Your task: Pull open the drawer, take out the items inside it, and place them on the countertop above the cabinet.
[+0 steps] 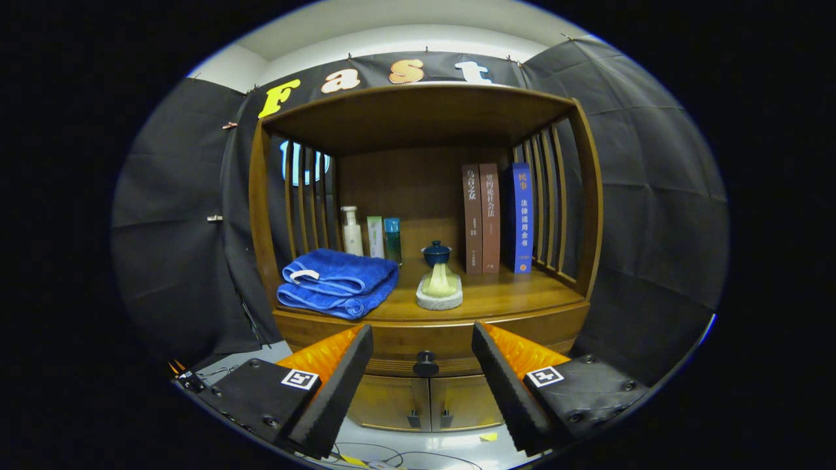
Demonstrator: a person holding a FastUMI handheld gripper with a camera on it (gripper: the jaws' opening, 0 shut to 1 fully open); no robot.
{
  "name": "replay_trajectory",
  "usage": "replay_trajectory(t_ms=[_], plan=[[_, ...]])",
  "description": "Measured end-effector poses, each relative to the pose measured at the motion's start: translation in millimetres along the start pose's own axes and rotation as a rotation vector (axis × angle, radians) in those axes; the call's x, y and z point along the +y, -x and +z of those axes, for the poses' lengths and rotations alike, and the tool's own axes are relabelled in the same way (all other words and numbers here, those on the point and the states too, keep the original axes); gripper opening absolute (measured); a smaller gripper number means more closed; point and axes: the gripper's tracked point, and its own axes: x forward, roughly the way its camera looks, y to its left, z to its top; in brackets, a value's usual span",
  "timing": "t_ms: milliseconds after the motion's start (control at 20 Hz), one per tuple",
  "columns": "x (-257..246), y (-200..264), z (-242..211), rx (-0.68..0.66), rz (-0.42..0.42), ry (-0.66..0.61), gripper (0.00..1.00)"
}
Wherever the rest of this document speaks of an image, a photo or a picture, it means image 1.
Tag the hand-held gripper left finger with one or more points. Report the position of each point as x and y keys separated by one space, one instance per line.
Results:
x=339 y=385

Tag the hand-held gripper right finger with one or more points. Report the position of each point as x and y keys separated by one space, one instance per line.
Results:
x=506 y=385

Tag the wooden drawer with black knob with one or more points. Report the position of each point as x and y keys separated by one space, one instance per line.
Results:
x=418 y=336

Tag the green soap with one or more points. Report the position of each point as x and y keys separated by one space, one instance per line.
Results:
x=439 y=287

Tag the wooden cabinet door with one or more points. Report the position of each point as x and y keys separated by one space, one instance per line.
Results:
x=467 y=399
x=385 y=401

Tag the wooden countertop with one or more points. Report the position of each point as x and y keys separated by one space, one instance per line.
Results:
x=509 y=294

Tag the wooden cabinet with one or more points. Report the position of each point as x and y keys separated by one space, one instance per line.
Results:
x=405 y=189

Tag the yellow black floor tape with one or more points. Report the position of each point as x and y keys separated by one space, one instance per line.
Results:
x=353 y=460

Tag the folded blue towel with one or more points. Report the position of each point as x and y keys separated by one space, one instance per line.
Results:
x=339 y=284

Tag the white pump bottle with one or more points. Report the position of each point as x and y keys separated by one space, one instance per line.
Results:
x=352 y=238

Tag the blue lidded teacup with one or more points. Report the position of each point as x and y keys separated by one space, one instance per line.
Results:
x=436 y=254

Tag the white and green tube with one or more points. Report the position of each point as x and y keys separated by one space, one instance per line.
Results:
x=375 y=238

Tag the teal bottle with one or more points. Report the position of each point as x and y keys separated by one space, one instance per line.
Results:
x=392 y=243

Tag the brown book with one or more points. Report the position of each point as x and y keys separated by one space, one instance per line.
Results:
x=472 y=222
x=490 y=222

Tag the blue book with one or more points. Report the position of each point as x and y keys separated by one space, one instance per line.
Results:
x=521 y=219

